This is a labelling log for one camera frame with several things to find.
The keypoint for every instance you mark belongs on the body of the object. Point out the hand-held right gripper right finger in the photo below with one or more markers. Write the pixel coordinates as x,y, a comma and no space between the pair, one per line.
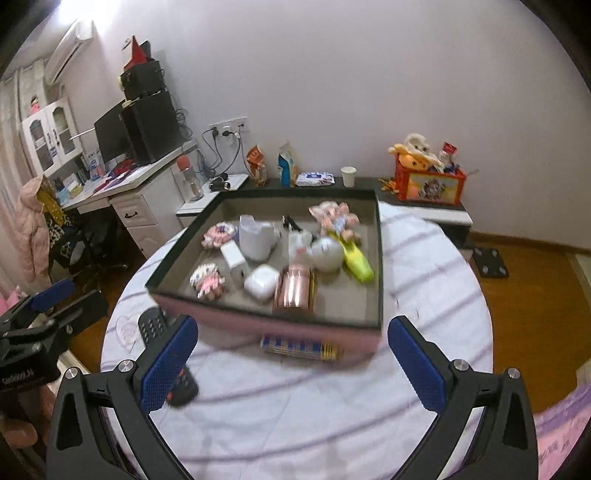
418,364

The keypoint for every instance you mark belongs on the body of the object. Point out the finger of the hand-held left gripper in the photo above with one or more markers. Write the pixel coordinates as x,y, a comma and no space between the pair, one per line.
85,311
53,293

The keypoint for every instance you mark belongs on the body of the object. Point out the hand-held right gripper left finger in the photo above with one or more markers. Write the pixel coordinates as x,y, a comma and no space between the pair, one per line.
171,364

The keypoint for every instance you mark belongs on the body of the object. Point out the black remote control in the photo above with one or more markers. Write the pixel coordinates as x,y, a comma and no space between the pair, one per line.
152,325

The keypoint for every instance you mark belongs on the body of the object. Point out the pink white brick bunny figure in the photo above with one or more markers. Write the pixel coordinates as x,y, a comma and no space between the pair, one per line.
207,281

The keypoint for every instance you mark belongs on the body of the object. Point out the pink box with black rim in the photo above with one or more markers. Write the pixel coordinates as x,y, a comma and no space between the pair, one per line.
337,300

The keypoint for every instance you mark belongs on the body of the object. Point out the yellow highlighter pen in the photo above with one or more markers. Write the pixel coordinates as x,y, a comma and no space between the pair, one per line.
360,265

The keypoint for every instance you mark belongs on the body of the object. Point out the white charger block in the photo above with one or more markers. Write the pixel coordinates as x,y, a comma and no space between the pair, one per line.
234,261

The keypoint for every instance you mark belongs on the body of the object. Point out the rose gold metal cylinder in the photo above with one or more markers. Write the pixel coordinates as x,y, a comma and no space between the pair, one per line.
293,290

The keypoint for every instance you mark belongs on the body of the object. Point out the white plastic cup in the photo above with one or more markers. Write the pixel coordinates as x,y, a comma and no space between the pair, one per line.
256,240

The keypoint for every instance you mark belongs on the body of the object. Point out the pink pig plush doll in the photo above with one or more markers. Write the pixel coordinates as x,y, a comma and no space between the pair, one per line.
334,217

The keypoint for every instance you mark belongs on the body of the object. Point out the person's left hand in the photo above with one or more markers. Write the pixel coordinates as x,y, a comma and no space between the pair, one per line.
18,431

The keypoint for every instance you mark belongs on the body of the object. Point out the pink cloth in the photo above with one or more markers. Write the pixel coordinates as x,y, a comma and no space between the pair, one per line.
9,302

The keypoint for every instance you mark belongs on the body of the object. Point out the black office chair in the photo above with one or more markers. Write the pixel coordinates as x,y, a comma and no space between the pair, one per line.
92,244

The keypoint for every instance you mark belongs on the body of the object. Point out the pink padded jacket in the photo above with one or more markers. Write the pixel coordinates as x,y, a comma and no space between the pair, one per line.
34,230

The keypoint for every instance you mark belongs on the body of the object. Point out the yellow black patterned cloth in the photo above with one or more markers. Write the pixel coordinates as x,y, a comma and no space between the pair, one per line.
53,207

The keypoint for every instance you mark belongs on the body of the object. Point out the white desk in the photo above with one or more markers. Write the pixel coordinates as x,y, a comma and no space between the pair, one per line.
138,212

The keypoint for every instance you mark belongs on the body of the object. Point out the pale curtain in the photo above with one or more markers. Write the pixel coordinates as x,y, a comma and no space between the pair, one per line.
9,184

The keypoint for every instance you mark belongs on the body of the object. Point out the white earbuds case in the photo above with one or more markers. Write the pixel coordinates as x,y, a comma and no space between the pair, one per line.
261,282

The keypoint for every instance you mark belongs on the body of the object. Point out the blue yellow patterned packet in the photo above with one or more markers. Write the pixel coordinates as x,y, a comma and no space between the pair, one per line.
295,348

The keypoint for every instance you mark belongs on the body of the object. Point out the black floor scale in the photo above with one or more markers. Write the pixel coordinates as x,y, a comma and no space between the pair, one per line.
489,263

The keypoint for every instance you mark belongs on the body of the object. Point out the blue white box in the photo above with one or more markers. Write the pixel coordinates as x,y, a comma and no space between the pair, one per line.
94,164

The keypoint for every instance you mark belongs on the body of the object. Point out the red folder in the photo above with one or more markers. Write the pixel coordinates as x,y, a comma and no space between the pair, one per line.
117,173

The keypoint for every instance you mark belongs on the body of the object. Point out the white bunny night lamp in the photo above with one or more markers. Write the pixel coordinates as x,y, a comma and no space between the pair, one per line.
325,254

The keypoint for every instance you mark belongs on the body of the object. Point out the white glass-door cabinet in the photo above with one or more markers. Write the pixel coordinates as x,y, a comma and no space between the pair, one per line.
46,134

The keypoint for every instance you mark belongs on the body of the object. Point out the pink purple printed blanket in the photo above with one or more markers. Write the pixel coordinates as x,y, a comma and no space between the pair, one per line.
563,438

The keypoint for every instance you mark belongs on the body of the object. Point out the water bottle with orange cap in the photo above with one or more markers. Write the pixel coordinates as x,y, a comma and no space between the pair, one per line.
190,182

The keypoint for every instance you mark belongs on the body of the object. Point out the black computer monitor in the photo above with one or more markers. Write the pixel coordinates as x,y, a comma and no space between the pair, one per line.
113,134

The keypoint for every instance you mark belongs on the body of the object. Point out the orange printed toy box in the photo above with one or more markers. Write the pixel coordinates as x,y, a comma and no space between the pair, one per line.
429,187

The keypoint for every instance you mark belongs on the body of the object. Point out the small orange toy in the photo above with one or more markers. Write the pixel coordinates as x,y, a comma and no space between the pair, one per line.
388,184

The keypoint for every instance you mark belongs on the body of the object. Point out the black clip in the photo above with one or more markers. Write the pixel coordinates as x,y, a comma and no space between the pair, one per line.
291,224

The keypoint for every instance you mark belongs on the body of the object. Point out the small black device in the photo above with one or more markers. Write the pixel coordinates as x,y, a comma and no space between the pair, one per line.
220,183

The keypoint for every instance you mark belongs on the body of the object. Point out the small doll figure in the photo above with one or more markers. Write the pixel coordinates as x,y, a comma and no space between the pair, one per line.
34,104

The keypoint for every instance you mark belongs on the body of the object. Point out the black computer tower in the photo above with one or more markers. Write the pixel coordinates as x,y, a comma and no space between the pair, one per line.
152,124

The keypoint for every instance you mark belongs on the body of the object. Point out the white paper cup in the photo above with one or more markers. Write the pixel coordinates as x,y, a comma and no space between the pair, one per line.
349,177

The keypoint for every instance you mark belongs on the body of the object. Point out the wet wipes pack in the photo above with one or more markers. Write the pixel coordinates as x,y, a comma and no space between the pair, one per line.
314,178

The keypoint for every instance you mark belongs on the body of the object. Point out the orange snack bag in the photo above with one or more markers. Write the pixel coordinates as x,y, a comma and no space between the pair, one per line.
257,168

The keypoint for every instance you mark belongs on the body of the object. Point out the yellow plush toy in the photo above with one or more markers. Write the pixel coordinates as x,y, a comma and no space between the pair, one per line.
415,150

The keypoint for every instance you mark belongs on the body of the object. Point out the red white card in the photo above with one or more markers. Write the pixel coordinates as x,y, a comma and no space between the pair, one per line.
449,151

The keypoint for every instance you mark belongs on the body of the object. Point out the blue white snack bag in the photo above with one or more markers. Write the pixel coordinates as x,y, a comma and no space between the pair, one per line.
286,168

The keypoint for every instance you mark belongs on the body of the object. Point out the red bag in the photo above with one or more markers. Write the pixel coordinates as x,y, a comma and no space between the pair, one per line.
137,53

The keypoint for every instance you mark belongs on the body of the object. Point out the white wall power outlet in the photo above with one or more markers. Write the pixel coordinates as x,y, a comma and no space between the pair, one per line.
228,127

